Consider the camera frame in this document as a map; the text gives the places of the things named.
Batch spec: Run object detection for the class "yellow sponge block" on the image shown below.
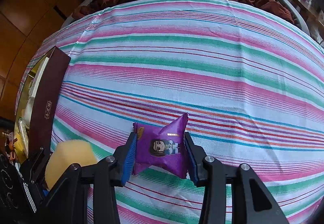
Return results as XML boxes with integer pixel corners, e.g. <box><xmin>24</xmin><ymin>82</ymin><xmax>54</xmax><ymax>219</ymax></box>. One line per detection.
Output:
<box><xmin>45</xmin><ymin>140</ymin><xmax>98</xmax><ymax>189</ymax></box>

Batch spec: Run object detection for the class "purple snack packet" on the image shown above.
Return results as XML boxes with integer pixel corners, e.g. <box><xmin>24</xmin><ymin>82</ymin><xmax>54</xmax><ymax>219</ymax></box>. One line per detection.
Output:
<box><xmin>133</xmin><ymin>113</ymin><xmax>188</xmax><ymax>179</ymax></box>

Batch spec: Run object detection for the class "dark red storage box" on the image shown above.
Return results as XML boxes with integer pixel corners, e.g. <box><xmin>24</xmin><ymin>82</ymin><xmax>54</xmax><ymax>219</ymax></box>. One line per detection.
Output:
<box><xmin>14</xmin><ymin>46</ymin><xmax>71</xmax><ymax>163</ymax></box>

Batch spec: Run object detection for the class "striped bed sheet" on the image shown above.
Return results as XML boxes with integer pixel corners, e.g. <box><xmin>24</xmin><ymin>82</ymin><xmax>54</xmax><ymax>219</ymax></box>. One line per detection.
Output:
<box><xmin>26</xmin><ymin>0</ymin><xmax>323</xmax><ymax>223</ymax></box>

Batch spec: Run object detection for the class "wooden desk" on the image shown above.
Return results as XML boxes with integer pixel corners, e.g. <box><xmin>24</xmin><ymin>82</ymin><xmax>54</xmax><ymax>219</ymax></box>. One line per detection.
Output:
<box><xmin>290</xmin><ymin>0</ymin><xmax>323</xmax><ymax>46</ymax></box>

